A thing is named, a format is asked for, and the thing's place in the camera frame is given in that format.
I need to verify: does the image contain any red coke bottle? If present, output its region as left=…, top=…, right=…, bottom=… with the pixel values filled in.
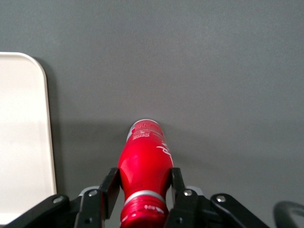
left=118, top=119, right=175, bottom=228

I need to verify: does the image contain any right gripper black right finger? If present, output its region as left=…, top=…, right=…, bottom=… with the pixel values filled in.
left=163, top=167, right=269, bottom=228

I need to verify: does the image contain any white plastic tray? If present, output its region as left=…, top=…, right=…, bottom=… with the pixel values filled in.
left=0, top=51, right=57, bottom=226

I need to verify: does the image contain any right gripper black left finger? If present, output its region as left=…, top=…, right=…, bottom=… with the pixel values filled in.
left=7, top=167, right=121, bottom=228

